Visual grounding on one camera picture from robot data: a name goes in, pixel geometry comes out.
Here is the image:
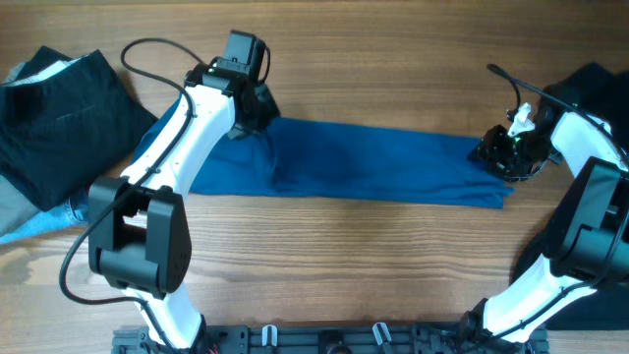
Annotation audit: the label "blue polo shirt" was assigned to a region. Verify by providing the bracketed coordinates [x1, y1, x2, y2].
[131, 97, 516, 210]

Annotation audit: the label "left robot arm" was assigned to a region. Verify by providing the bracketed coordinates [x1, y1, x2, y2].
[86, 30, 279, 353]

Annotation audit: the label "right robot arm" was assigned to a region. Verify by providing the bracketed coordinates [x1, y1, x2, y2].
[455, 105, 628, 353]

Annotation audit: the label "black garment pile right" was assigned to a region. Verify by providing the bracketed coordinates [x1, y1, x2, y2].
[513, 62, 628, 331]

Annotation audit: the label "folded black garment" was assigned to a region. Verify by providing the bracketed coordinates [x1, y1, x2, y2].
[1, 46, 156, 211]

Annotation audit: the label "folded blue jeans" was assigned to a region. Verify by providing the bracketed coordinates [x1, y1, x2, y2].
[1, 190, 87, 245]

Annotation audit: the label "folded grey garment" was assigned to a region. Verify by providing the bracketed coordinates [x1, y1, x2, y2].
[0, 177, 39, 236]

